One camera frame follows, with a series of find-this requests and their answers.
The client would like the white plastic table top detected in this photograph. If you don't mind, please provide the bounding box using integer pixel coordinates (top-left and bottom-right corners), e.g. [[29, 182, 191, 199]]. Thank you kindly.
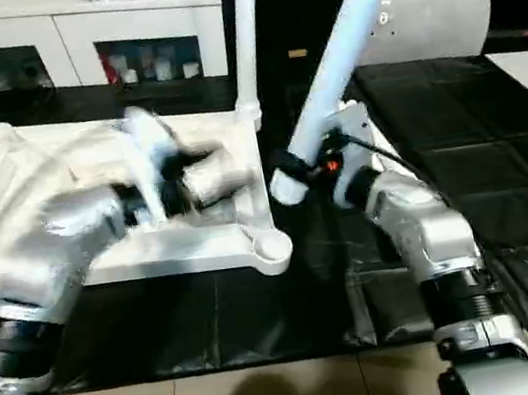
[[0, 79, 298, 322]]

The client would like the small red bottle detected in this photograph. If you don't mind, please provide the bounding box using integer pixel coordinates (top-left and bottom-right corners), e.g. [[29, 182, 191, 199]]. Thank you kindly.
[[104, 60, 122, 87]]

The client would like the grey pillow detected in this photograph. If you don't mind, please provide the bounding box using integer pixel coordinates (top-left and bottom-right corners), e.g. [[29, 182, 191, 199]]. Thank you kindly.
[[363, 0, 504, 73]]

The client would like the black work mat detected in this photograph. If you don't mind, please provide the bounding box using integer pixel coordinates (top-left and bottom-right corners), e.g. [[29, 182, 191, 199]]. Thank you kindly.
[[0, 0, 528, 395]]

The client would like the white cabinet with glass doors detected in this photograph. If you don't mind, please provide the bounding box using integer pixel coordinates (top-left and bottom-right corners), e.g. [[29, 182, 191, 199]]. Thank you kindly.
[[0, 0, 236, 113]]

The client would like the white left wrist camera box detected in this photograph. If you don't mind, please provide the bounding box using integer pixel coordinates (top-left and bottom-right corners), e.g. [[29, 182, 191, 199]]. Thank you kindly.
[[113, 99, 198, 231]]

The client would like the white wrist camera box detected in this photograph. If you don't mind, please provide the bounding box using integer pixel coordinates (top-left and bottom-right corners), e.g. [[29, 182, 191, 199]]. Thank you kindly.
[[113, 99, 198, 231], [315, 99, 381, 183]]

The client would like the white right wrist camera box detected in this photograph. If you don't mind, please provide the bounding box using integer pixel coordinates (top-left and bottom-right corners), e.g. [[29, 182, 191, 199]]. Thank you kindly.
[[315, 99, 381, 183]]

